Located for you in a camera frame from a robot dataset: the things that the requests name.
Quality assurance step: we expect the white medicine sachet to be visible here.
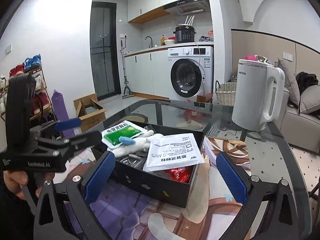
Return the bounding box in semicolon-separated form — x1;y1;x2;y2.
143;133;204;172

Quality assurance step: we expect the wicker basket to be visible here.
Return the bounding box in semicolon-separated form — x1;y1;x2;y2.
215;80;237;106

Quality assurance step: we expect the floor mop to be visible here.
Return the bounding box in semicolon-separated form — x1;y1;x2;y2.
120;36;135;99

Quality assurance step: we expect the black cardboard box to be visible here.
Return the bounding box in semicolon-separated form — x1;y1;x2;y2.
92;121;204;208

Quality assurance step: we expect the beige slipper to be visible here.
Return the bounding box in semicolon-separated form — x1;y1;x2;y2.
176;120;203;130

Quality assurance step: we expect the white wifi router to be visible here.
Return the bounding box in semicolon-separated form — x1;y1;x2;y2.
176;15;195;27

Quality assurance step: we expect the green medicine sachet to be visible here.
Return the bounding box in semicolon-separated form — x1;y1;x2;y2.
101;120;147;149

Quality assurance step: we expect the wooden shoe rack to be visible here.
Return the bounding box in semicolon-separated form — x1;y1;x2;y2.
0;54;57;131

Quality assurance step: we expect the brown cardboard box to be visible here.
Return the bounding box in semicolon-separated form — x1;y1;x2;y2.
73;93;106;132

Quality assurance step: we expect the range hood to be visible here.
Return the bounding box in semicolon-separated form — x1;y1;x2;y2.
163;0;210;16

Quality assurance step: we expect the white electric kettle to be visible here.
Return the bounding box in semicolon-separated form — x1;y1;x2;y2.
232;59;285;132

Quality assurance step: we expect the purple yoga mat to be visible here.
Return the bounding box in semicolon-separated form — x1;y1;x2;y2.
51;89;71;138

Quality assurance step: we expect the white washing machine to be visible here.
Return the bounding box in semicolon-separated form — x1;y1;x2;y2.
168;46;214;101

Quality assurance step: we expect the red balloon glue packet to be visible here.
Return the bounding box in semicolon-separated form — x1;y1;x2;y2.
165;166;193;183

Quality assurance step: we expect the black rice cooker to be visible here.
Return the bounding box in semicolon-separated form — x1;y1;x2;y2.
173;25;196;43

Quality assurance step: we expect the grey sofa cushion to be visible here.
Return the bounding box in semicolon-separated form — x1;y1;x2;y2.
277;59;300;107

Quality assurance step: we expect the person's left hand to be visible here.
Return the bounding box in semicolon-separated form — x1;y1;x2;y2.
3;170;56;201

